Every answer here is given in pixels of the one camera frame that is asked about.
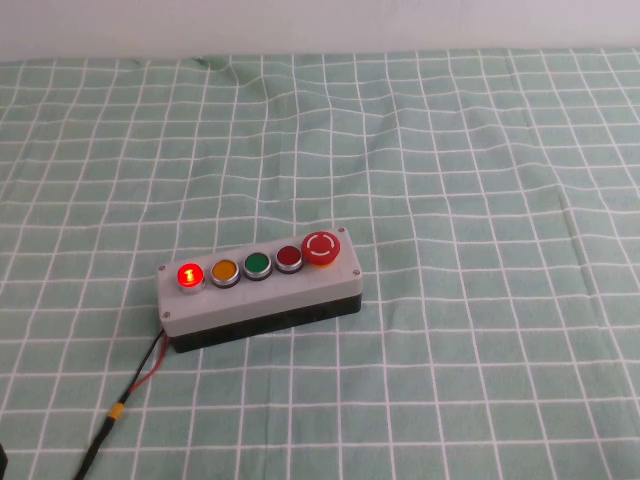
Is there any red dome illuminated button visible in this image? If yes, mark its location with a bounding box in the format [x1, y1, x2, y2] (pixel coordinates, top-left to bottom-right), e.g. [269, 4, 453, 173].
[176, 261, 207, 296]

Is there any red mushroom emergency stop button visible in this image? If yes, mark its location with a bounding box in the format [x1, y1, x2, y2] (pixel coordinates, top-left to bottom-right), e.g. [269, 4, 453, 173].
[300, 230, 343, 270]

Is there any dark red round push button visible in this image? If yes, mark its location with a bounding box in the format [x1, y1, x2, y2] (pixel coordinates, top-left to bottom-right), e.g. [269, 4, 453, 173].
[274, 245, 305, 275]

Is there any grey black button control box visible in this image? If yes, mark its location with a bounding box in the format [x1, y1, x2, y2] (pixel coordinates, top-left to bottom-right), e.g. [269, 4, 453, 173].
[156, 227, 364, 355]

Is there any yellow round push button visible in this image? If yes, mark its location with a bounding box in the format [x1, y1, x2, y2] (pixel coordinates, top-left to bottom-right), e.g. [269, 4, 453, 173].
[209, 258, 240, 290]

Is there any green white checked tablecloth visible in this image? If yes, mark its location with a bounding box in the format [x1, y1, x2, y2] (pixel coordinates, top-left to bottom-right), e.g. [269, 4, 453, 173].
[0, 47, 640, 480]

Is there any thin red wire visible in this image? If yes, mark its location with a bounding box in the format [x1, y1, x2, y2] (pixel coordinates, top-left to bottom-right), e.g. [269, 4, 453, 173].
[124, 332, 170, 401]

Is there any thin black wire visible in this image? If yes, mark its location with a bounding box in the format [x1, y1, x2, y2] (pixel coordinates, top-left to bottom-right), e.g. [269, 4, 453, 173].
[119, 328, 166, 404]

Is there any black sleeved power cable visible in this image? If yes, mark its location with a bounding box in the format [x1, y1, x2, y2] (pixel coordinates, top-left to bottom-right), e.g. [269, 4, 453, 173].
[72, 414, 114, 480]

